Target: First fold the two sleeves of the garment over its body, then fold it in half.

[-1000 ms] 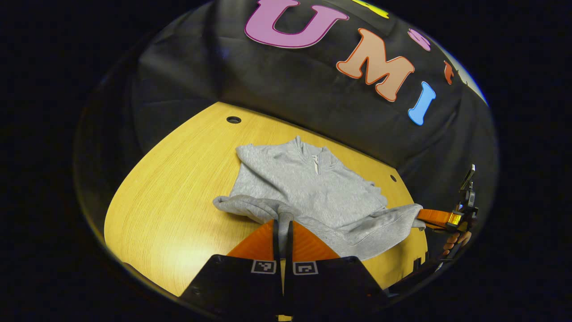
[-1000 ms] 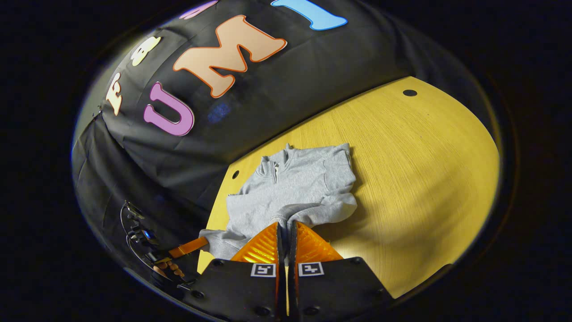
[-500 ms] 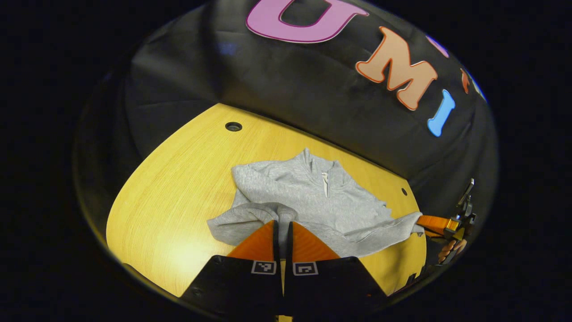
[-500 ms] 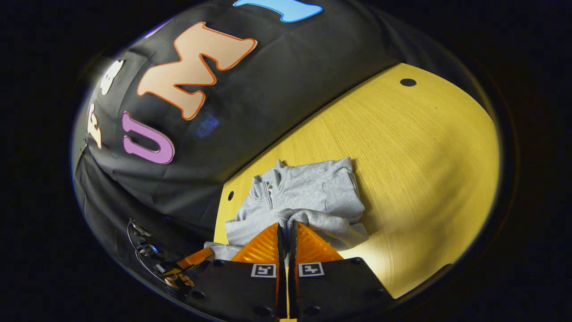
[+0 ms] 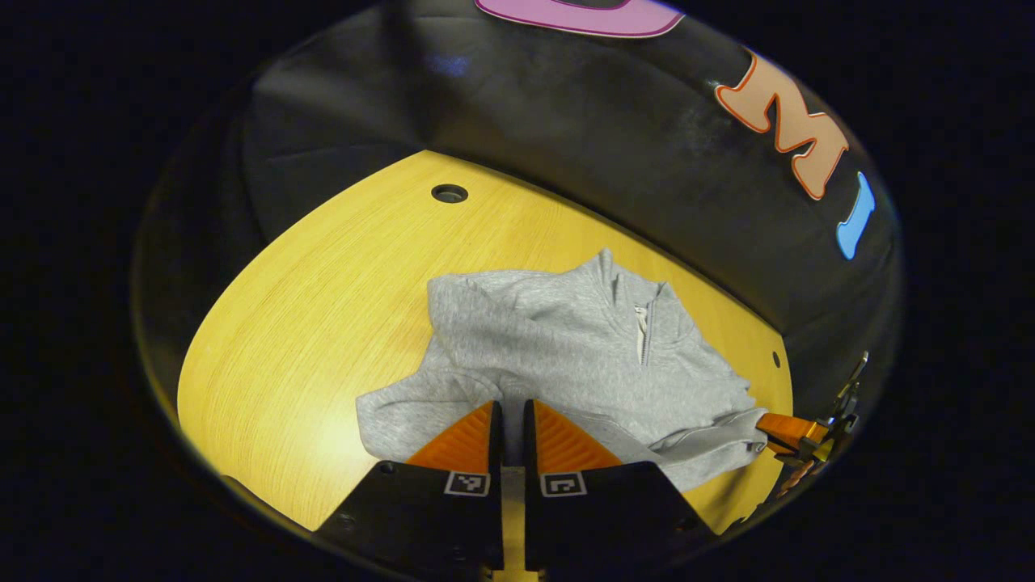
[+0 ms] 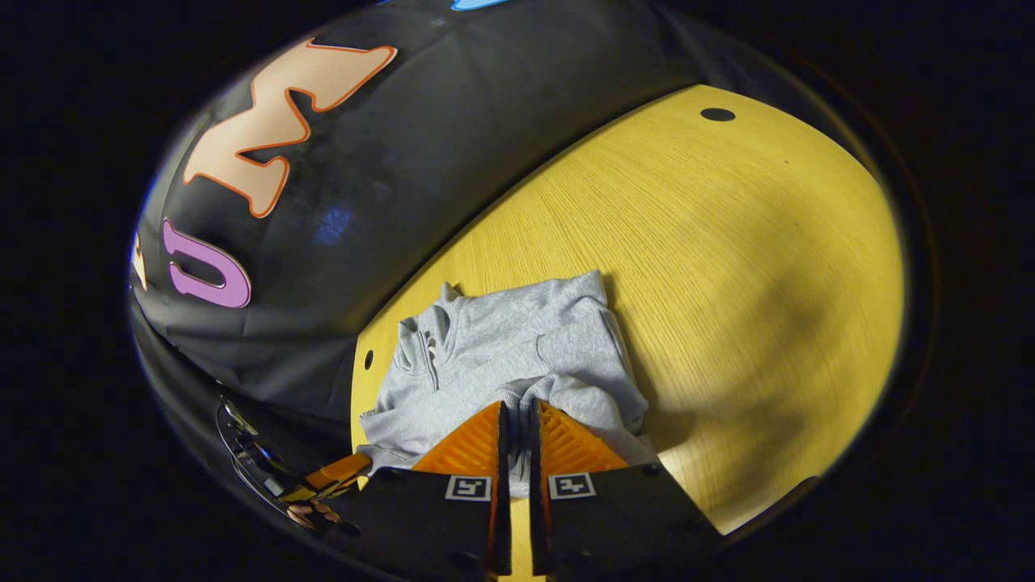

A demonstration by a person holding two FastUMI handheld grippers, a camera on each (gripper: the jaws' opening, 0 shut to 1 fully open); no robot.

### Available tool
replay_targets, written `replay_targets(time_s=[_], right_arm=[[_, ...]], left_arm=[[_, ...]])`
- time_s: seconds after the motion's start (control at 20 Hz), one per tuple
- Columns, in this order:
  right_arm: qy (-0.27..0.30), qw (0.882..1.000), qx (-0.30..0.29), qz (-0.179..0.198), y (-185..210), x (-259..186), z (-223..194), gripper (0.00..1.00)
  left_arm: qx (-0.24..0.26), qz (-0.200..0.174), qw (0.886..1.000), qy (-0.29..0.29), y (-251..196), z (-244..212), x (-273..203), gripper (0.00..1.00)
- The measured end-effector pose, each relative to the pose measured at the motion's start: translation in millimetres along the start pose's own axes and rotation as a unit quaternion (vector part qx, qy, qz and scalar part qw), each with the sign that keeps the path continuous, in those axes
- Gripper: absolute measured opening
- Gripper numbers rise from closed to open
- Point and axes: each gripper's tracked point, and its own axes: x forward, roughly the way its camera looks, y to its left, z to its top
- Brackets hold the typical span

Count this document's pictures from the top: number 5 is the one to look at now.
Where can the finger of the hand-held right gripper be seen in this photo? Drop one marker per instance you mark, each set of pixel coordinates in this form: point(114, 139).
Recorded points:
point(788, 428)

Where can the grey zip-neck sweatshirt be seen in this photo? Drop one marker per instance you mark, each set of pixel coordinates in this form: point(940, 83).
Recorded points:
point(566, 356)

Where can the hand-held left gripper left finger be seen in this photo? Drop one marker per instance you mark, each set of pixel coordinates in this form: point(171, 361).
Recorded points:
point(495, 440)

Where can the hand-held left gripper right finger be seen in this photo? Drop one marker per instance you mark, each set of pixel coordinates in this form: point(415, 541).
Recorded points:
point(530, 440)

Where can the black backdrop cloth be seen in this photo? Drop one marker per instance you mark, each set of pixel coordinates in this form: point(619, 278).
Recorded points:
point(566, 113)

